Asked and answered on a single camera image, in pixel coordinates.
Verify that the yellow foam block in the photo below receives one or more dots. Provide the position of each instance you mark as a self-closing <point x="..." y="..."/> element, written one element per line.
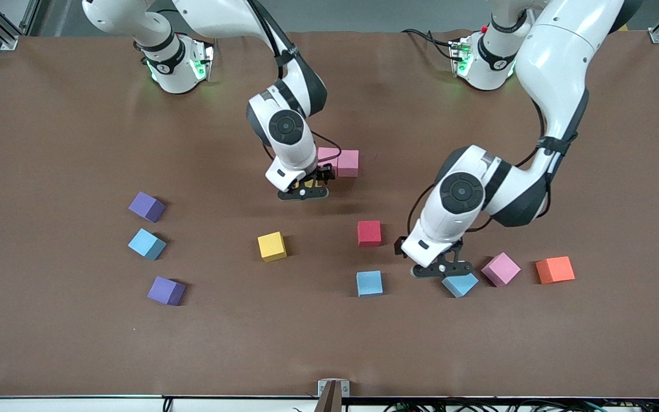
<point x="272" y="246"/>
<point x="309" y="183"/>

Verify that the orange foam block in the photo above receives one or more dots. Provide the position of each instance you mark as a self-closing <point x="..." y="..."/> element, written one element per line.
<point x="555" y="269"/>

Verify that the brown table mat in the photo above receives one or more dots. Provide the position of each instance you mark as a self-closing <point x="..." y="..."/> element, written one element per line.
<point x="329" y="343"/>

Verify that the red foam block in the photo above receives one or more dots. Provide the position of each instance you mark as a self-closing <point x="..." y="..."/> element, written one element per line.
<point x="369" y="233"/>

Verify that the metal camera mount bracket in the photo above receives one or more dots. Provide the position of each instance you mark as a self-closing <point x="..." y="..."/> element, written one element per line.
<point x="333" y="395"/>

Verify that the pink foam block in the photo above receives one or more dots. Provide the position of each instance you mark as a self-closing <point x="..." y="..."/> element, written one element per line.
<point x="348" y="163"/>
<point x="500" y="268"/>
<point x="329" y="154"/>

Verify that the light blue foam block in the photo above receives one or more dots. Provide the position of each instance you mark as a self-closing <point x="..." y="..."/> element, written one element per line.
<point x="369" y="282"/>
<point x="461" y="286"/>
<point x="146" y="243"/>

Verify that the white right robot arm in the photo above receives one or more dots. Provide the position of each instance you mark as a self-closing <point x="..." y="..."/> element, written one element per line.
<point x="292" y="166"/>

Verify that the purple foam block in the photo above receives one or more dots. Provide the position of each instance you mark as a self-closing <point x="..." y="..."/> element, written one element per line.
<point x="145" y="205"/>
<point x="165" y="289"/>

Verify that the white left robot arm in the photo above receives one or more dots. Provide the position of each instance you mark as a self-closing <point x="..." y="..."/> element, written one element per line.
<point x="438" y="240"/>

